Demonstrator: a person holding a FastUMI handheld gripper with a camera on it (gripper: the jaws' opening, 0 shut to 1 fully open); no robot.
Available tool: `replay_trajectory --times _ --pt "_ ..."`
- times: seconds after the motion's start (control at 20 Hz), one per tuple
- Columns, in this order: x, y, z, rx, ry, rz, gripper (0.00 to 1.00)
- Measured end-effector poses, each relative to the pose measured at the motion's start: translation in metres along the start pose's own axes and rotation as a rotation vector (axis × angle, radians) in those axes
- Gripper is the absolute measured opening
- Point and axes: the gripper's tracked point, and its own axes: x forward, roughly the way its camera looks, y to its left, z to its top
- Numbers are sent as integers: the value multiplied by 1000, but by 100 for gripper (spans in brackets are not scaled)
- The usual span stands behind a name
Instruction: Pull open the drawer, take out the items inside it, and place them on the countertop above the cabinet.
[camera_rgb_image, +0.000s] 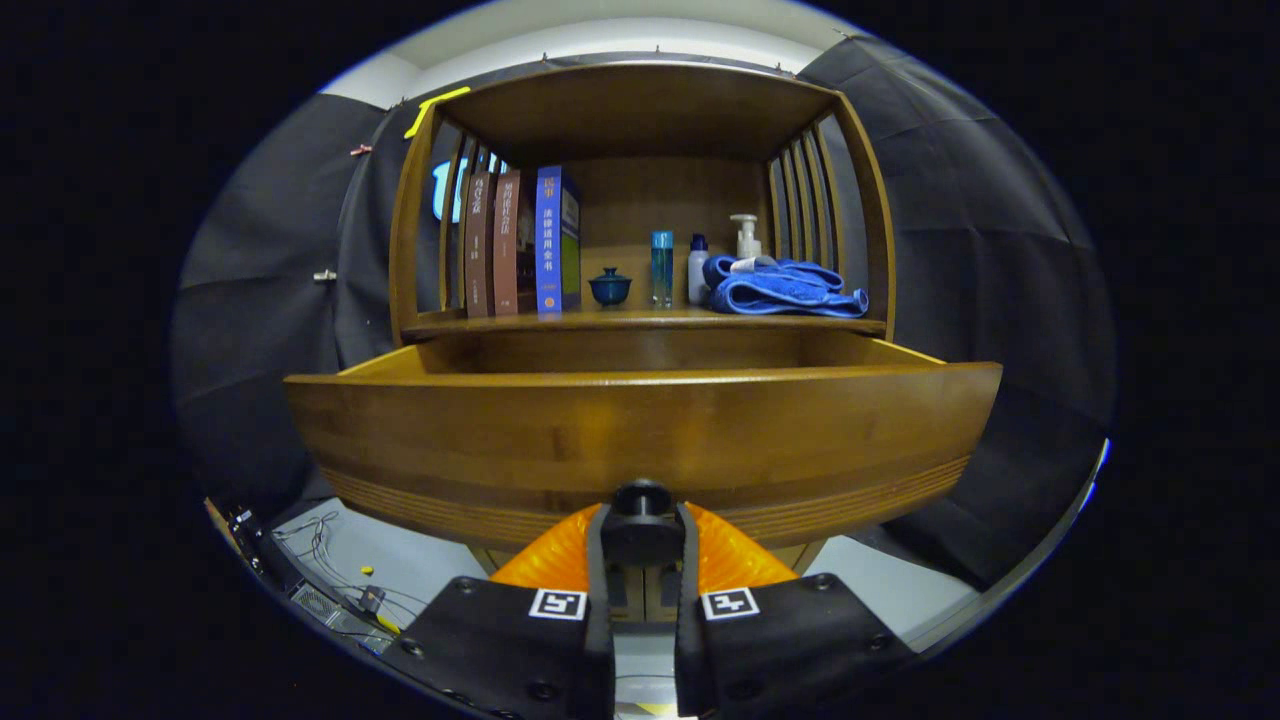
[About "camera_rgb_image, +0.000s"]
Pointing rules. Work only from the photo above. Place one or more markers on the blue towel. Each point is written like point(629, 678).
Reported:
point(780, 290)

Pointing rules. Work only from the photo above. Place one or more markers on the wooden cabinet door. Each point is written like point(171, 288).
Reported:
point(653, 600)
point(637, 600)

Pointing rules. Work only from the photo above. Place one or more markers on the reddish brown book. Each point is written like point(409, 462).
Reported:
point(508, 250)

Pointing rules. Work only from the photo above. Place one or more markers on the wooden countertop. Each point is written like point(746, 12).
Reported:
point(640, 321)

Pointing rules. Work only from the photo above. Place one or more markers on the wooden drawer with black knob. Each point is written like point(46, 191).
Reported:
point(640, 430)

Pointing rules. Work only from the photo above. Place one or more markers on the white bottle with blue cap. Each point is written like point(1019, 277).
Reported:
point(698, 275)

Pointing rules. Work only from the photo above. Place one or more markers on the blue book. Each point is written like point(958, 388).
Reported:
point(550, 250)

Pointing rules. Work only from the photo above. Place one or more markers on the black backdrop cloth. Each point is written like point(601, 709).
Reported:
point(260, 300)

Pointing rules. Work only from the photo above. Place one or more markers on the teal transparent bottle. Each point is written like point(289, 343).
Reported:
point(662, 270)

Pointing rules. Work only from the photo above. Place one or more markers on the dark blue lidded teacup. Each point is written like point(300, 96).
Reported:
point(610, 288)

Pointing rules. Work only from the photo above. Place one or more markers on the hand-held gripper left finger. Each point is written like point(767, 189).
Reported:
point(500, 650)

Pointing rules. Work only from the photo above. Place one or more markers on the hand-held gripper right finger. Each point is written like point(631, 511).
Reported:
point(790, 640)

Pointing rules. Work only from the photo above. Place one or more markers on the white pump bottle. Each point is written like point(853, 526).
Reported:
point(746, 240)

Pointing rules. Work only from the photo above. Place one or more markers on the wooden cabinet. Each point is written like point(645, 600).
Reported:
point(640, 110)

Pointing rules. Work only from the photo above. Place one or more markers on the dark brown book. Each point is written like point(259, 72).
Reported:
point(478, 250)

